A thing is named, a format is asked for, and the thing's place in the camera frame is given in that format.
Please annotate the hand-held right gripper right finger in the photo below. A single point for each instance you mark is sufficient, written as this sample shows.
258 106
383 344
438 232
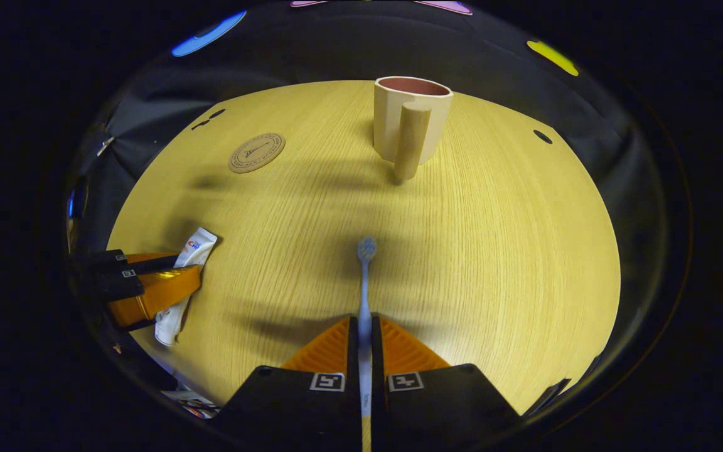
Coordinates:
437 414

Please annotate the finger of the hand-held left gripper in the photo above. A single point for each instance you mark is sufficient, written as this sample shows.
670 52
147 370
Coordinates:
160 292
104 262

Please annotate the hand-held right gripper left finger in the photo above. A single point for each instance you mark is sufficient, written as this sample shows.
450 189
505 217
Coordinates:
299 414

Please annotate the white toothpaste tube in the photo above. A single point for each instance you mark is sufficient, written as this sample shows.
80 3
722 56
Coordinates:
195 248

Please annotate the light blue toothbrush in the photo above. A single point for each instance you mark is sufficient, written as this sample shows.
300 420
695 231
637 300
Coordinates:
365 295

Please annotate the wooden desktop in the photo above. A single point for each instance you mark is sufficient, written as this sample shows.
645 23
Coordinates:
462 251

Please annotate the small silver clip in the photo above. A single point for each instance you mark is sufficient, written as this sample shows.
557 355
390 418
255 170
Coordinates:
105 146

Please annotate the black backdrop cloth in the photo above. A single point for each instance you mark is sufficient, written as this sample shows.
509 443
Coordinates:
311 50

